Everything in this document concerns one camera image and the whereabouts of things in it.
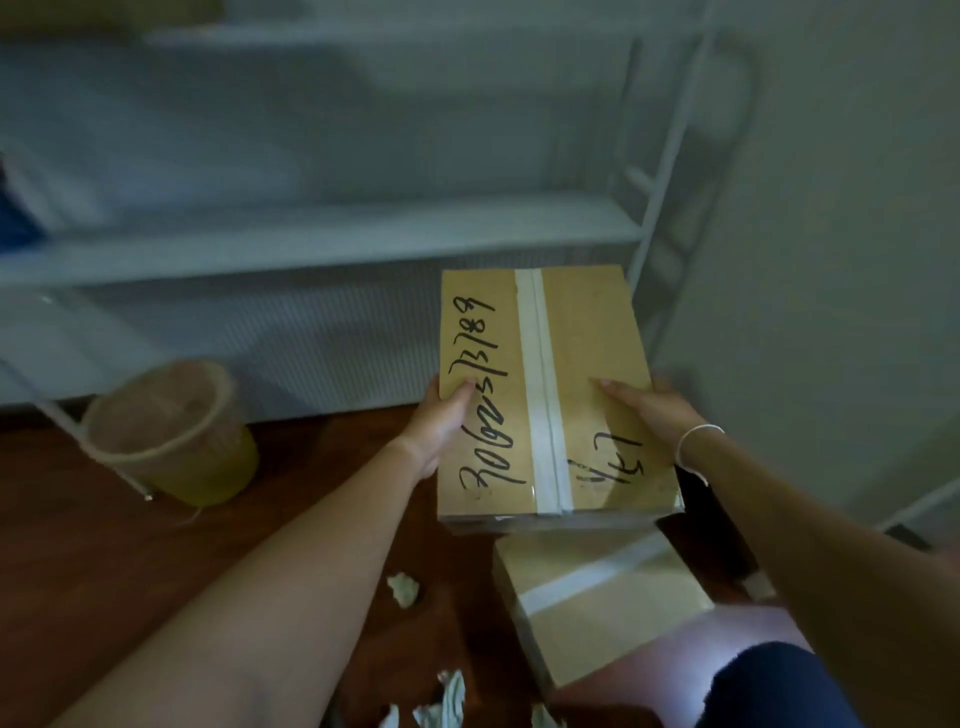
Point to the person's left hand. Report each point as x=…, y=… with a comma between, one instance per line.
x=433, y=431

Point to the person's right hand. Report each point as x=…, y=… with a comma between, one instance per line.
x=660, y=409

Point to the person's left thumb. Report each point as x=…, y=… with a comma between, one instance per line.
x=459, y=397

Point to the person's right thumb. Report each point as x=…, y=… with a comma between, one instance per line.
x=624, y=392

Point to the handwritten taped cardboard box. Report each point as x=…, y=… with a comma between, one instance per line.
x=551, y=394

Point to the person's right forearm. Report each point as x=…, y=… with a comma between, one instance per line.
x=825, y=559

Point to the person's left forearm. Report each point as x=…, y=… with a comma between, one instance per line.
x=247, y=607

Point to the crumpled white paper scrap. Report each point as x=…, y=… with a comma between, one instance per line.
x=442, y=701
x=389, y=718
x=403, y=589

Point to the plain taped cardboard box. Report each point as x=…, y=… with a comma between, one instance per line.
x=600, y=600

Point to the yellow wastebasket with plastic liner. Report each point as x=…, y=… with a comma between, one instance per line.
x=176, y=435

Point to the person's leg in dark shorts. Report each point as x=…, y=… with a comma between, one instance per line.
x=772, y=686

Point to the blue fabric item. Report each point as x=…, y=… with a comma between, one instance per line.
x=16, y=214

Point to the white metal bunk bed frame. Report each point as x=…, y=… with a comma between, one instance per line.
x=360, y=210

